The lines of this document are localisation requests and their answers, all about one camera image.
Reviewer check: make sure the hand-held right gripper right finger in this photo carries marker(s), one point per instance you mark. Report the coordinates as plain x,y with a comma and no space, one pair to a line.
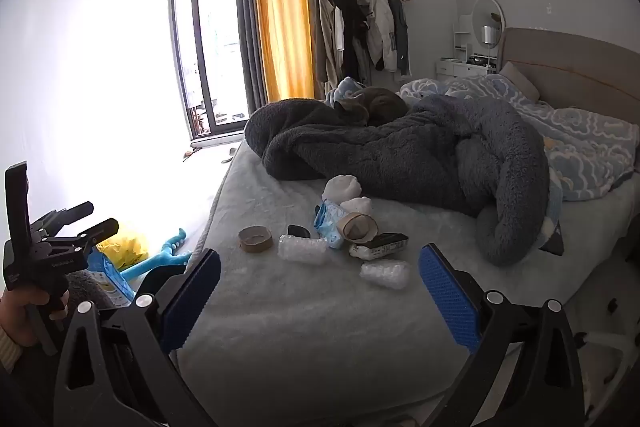
450,302

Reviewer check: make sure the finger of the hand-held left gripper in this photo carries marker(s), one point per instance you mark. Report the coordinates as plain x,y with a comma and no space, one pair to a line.
70,214
92,234

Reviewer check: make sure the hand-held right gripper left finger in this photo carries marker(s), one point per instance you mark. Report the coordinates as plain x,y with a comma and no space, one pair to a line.
192,299

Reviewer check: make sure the small bubble wrap piece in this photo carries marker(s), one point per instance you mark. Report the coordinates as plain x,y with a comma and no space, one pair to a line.
384,275

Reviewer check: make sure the brown tape roll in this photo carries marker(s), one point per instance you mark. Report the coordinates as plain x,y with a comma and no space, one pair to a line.
250,247

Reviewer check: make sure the black and white packet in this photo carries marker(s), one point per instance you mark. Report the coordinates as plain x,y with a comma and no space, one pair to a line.
378,246

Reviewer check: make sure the cardboard tape core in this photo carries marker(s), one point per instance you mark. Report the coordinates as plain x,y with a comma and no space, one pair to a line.
371,227

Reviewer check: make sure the large bubble wrap piece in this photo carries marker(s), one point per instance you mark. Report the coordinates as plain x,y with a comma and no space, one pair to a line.
302,252

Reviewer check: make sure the black curved plastic piece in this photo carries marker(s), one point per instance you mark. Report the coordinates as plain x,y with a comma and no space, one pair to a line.
300,231

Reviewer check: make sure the white tissue ball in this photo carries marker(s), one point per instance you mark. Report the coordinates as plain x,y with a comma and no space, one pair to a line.
359,206
341,188

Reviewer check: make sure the blue tissue packet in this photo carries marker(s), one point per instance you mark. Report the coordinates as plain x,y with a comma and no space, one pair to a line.
326,223

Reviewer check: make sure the person's left hand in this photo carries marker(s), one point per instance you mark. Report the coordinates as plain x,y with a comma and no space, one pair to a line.
15,314

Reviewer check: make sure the yellow plastic bag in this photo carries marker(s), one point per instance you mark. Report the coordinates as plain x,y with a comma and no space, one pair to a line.
125,248

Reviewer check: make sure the blue flat packet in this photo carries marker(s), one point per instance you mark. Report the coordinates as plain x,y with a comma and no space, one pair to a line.
107,279

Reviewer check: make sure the blue dinosaur toy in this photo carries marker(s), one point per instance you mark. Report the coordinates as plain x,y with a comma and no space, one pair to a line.
160,258

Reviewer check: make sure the grey fuzzy rug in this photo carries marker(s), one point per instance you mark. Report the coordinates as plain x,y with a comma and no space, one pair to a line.
82,287

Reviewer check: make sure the bed with grey sheet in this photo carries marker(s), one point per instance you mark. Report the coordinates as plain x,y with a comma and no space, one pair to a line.
300,332

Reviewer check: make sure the grey slipper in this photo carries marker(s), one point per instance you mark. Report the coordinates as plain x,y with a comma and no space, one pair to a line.
231,153

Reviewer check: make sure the grey fleece blanket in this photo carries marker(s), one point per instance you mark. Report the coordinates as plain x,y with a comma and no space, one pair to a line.
400,152

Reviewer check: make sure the white chair base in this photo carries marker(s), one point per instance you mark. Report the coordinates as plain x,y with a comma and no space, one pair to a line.
612,347

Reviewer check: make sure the blue patterned duvet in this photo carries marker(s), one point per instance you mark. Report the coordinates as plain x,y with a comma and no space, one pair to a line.
580,137

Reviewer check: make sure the grey cat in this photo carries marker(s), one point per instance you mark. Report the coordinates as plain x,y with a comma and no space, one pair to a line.
375,104

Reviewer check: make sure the beige pillow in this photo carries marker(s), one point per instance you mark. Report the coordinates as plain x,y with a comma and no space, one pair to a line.
520,79

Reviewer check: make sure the white dresser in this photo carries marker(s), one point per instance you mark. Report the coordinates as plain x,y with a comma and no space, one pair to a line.
462,68

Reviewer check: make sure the glass balcony door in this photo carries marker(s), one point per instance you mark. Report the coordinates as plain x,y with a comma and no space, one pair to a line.
220,32

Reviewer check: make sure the beige bed headboard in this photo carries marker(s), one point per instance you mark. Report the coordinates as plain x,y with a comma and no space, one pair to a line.
575,67

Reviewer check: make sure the white desk organizer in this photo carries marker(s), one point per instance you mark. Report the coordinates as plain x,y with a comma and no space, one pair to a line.
462,34

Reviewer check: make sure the silver table lamp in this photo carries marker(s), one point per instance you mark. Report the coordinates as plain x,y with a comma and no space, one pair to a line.
491,34

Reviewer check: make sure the grey hanging garment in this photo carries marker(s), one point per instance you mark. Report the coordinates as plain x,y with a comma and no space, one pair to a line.
400,32

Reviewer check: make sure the beige coat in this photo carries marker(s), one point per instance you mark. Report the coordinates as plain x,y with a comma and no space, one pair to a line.
327,42

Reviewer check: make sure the round white mirror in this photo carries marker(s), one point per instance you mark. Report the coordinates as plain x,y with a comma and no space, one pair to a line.
485,12

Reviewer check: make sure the white jacket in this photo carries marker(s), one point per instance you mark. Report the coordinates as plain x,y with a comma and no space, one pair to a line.
377,17

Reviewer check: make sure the yellow curtain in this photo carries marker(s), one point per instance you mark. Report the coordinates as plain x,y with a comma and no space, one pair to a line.
280,7

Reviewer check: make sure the black garment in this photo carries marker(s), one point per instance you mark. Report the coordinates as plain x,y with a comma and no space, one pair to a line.
352,22

